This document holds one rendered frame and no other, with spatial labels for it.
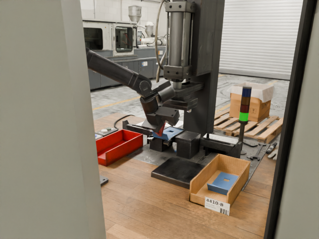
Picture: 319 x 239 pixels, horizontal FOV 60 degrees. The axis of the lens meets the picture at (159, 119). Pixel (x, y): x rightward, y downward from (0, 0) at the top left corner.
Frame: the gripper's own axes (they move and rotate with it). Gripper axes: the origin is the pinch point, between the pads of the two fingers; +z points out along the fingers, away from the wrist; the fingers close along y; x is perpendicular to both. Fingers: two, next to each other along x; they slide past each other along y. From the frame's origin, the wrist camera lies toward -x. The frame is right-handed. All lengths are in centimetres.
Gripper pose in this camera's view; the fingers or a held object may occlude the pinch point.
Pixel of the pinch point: (159, 133)
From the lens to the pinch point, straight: 112.4
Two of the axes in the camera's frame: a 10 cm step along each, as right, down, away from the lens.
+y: 4.6, -6.8, 5.6
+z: 2.3, 7.1, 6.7
